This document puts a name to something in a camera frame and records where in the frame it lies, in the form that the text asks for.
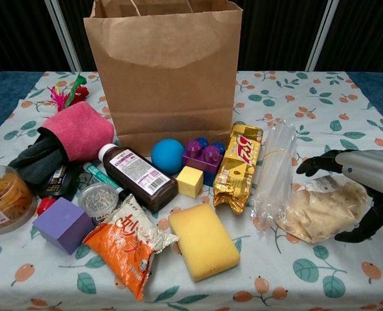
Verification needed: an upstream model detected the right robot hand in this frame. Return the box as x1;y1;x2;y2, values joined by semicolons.
296;149;383;244

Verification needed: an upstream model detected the bread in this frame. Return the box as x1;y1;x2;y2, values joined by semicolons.
273;176;372;244

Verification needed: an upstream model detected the bundle of clear straws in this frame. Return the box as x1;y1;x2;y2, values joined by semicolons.
249;119;298;234

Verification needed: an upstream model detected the purple foam cube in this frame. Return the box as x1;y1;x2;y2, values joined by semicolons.
32;196;96;256

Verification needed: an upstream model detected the brown tape roll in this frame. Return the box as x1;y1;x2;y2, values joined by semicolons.
0;165;38;236

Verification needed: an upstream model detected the brown paper bag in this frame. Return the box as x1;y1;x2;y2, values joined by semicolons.
83;0;244;156

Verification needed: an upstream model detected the floral print tablecloth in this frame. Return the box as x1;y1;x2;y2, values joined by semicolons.
0;70;383;311

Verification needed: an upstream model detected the gold wafer packet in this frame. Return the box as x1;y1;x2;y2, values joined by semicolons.
213;122;264;216

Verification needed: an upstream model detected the black pleated curtain panel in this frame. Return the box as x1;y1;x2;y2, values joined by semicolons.
316;0;383;74
238;0;328;72
58;0;97;72
0;0;72;80

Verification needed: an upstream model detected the blue toy brick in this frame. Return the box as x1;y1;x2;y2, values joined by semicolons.
196;136;227;187

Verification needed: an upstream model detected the purple toy brick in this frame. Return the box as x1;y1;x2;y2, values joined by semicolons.
182;139;224;174

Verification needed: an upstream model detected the yellow cube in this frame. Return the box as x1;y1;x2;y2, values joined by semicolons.
176;165;205;198

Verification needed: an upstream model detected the yellow sponge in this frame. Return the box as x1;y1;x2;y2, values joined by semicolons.
168;203;241;282

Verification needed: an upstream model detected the blue ball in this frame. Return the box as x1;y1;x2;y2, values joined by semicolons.
151;138;186;175

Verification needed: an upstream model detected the brown syrup bottle white cap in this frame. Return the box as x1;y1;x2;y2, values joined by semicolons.
98;143;179;214

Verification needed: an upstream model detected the orange white snack packet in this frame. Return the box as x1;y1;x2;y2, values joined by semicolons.
82;193;181;302

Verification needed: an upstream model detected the green marker pen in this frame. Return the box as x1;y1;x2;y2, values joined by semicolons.
82;161;130;202

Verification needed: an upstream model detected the clear tub of paper clips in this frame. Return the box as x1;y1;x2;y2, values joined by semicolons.
77;181;119;218

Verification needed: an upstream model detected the pink towel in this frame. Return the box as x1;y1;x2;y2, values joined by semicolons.
41;100;115;162

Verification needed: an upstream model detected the colourful feather shuttlecock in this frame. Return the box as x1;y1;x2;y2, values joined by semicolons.
47;73;91;113

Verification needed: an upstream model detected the black bottle red cap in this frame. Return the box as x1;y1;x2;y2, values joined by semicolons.
36;163;82;216

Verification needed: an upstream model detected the dark grey cloth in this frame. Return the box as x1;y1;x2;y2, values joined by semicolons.
8;128;69;189

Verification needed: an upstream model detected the white screen frame post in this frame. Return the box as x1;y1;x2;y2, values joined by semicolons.
45;0;84;72
304;0;340;72

